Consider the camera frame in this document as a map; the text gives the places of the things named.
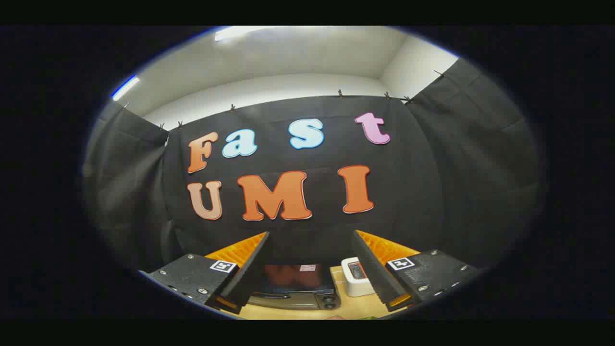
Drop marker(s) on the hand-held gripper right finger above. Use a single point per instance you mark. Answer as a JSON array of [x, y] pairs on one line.
[[372, 269]]

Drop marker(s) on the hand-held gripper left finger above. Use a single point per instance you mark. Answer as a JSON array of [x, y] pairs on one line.
[[250, 274]]

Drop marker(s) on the black toaster oven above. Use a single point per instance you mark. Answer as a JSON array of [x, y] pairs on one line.
[[295, 288]]

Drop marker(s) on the white pop-up toaster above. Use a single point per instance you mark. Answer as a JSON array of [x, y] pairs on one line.
[[356, 287]]

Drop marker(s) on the long ceiling light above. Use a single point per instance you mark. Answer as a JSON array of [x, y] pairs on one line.
[[125, 88], [235, 32]]

